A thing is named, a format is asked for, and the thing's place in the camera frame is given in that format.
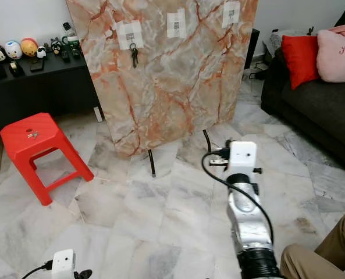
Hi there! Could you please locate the black tape dispenser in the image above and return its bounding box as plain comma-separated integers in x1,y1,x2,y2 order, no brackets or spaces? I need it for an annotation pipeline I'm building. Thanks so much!
9,61,23,76

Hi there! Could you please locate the metal key bunch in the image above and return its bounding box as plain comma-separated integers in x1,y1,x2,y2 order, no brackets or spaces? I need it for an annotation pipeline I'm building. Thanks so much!
129,44,140,68

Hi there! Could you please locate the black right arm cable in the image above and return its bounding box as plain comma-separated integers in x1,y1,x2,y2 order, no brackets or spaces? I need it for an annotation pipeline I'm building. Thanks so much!
201,151,276,248

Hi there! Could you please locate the metal hook on white tape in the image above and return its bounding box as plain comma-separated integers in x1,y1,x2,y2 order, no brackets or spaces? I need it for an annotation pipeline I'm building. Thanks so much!
222,1,241,28
166,12,187,38
117,20,144,50

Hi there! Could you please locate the marble top folding table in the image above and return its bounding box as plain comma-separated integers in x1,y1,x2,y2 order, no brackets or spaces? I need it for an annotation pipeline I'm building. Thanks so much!
66,0,259,178

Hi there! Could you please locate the red plastic stool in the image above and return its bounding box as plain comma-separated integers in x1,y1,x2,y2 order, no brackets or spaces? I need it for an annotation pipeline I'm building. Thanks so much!
0,112,95,206

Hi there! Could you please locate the black upright box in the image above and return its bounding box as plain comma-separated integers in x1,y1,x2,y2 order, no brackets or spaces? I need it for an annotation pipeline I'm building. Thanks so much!
250,28,260,69

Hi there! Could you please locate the dark grey sofa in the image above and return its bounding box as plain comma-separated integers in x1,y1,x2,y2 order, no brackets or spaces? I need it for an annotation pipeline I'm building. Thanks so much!
261,6,345,155

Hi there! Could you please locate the person's khaki trouser leg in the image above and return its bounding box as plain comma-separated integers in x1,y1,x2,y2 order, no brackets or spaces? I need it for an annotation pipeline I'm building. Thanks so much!
279,211,345,279

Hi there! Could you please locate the black TV cabinet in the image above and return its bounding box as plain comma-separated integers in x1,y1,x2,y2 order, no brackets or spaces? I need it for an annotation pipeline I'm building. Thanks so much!
0,49,100,134

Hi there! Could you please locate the grey patterned cushion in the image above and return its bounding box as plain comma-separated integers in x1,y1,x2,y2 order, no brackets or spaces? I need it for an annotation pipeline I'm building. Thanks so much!
268,29,289,56

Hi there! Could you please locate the red cushion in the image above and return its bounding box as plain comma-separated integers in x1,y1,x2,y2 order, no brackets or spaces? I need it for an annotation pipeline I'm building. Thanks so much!
281,34,321,90

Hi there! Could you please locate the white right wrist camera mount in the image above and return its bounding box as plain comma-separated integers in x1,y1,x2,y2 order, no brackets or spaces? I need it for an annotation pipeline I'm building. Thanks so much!
228,140,258,175

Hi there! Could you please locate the small black square device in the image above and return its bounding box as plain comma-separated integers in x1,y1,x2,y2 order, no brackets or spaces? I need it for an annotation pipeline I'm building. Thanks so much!
30,58,45,72

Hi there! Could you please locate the pink cushion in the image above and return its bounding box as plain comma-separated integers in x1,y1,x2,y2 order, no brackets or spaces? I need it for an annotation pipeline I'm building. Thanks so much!
316,23,345,83

